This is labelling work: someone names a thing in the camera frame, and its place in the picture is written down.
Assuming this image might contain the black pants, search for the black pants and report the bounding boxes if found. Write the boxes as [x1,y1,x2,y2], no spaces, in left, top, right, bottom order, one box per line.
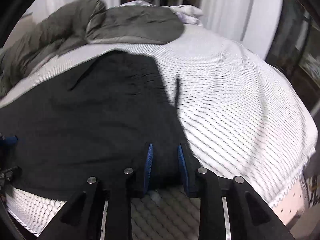
[1,51,188,200]

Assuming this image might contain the white mesh mattress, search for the white mesh mattress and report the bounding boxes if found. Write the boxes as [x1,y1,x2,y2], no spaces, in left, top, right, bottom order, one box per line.
[1,25,318,224]

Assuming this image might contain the grey green duvet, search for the grey green duvet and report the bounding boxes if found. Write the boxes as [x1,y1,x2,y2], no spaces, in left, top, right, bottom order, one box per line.
[1,0,184,98]

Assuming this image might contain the white wardrobe door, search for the white wardrobe door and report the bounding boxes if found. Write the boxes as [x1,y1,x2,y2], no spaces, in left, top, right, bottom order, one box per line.
[242,0,283,60]

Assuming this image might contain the white sheer curtain right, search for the white sheer curtain right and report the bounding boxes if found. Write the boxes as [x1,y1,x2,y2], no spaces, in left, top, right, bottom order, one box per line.
[200,0,250,42]

